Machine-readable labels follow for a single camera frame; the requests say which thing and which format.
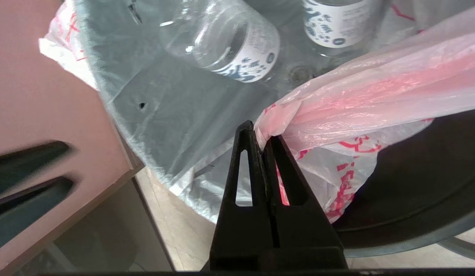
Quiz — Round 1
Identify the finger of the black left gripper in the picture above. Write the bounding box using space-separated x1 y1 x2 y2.
0 141 73 200
0 176 75 253

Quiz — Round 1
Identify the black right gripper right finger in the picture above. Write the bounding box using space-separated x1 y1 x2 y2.
260 135 348 271

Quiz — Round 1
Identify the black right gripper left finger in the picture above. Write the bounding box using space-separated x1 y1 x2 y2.
210 120 278 271

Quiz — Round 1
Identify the white liner bag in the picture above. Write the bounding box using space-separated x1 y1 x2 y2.
38 0 475 225

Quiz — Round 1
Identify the black round trash bin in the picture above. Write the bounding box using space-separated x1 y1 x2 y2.
331 109 475 258

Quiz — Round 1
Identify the clear plastic water bottle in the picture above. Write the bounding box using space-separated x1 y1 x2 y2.
302 0 380 49
161 0 281 83

